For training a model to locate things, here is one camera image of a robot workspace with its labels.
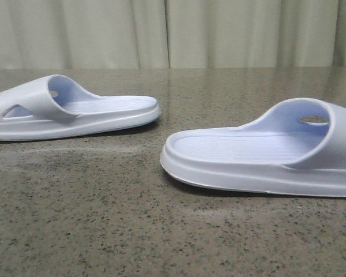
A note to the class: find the light blue slipper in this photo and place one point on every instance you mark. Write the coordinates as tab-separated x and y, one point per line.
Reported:
55	106
297	147

